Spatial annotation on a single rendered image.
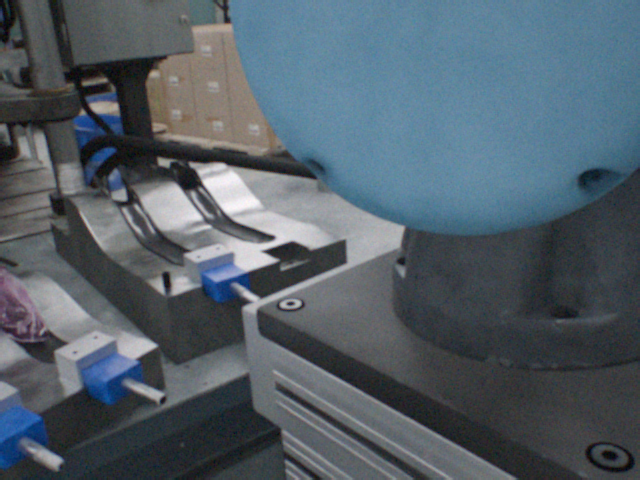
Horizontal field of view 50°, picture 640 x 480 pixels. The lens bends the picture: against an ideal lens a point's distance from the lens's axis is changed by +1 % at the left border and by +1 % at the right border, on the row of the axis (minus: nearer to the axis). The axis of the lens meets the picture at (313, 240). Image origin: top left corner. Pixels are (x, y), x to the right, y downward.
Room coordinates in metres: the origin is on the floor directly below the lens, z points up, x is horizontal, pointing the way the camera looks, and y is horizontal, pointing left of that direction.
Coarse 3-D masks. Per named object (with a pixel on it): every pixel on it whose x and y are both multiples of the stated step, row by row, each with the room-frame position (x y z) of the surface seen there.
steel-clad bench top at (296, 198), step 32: (256, 192) 1.40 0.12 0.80; (288, 192) 1.38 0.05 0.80; (320, 192) 1.37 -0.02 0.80; (320, 224) 1.17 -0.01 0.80; (352, 224) 1.15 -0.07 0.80; (384, 224) 1.14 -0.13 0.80; (32, 256) 1.12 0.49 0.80; (352, 256) 1.00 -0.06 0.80; (64, 288) 0.96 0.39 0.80; (128, 320) 0.84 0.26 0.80; (160, 352) 0.74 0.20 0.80; (224, 352) 0.73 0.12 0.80; (192, 384) 0.66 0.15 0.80; (224, 384) 0.66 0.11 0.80; (128, 416) 0.61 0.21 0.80
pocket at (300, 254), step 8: (272, 248) 0.84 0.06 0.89; (280, 248) 0.85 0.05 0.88; (288, 248) 0.85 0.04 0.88; (296, 248) 0.85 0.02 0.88; (304, 248) 0.84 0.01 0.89; (272, 256) 0.84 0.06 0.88; (280, 256) 0.85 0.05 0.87; (288, 256) 0.85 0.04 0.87; (296, 256) 0.85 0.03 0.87; (304, 256) 0.84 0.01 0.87; (280, 264) 0.84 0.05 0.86; (288, 264) 0.84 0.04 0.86; (296, 264) 0.81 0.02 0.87
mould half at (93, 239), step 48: (96, 192) 1.01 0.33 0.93; (144, 192) 1.01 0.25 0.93; (240, 192) 1.05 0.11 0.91; (96, 240) 0.90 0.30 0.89; (192, 240) 0.90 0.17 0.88; (240, 240) 0.88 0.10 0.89; (288, 240) 0.86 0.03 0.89; (336, 240) 0.84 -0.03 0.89; (96, 288) 0.95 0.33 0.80; (144, 288) 0.77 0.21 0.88; (192, 288) 0.73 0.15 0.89; (288, 288) 0.80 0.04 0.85; (192, 336) 0.72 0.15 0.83; (240, 336) 0.75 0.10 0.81
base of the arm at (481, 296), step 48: (624, 192) 0.29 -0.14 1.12; (432, 240) 0.32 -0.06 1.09; (480, 240) 0.30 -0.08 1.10; (528, 240) 0.29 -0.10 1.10; (576, 240) 0.28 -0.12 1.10; (624, 240) 0.28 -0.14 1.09; (432, 288) 0.31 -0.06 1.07; (480, 288) 0.29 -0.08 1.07; (528, 288) 0.28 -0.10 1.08; (576, 288) 0.28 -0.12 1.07; (624, 288) 0.28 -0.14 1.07; (432, 336) 0.30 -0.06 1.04; (480, 336) 0.28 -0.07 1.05; (528, 336) 0.27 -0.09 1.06; (576, 336) 0.27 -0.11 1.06; (624, 336) 0.27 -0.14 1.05
